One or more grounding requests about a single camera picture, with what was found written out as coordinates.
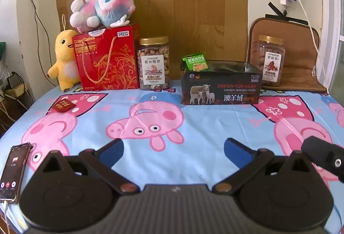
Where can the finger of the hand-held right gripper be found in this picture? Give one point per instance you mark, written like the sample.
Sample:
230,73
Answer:
328,154

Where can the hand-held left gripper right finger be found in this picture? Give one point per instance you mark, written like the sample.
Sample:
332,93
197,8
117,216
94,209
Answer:
236,149

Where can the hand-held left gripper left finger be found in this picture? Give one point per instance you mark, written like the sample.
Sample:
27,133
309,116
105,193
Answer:
110,150

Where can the dark tin box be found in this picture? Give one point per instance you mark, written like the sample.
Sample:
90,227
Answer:
228,91

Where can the green snack packet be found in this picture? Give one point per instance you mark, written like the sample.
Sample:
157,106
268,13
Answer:
197,63

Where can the cartoon pig printed blanket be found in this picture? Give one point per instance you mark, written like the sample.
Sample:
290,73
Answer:
188,121

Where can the small red packet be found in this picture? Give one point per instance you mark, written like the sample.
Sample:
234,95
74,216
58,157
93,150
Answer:
62,105

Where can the red gift box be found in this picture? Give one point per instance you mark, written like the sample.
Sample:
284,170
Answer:
118,62

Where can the almond jar with gold lid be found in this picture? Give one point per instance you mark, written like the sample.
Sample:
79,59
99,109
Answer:
268,62

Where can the nut jar with gold lid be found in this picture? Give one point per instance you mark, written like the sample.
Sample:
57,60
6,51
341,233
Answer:
153,67

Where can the smartphone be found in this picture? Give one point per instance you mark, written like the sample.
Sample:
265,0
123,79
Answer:
13,172

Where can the yellow plush toy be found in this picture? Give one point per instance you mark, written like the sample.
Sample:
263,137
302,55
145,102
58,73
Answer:
64,62

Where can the brown seat cushion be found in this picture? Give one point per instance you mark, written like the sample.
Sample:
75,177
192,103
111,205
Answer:
298,48

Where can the beige power strip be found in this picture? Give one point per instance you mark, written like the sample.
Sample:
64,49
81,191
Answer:
16,89

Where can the pink and blue plush toy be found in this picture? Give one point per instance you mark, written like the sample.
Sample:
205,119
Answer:
107,5

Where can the wood pattern board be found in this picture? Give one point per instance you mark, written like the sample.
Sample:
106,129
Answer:
188,8

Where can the white window frame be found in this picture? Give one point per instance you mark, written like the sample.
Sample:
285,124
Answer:
326,21

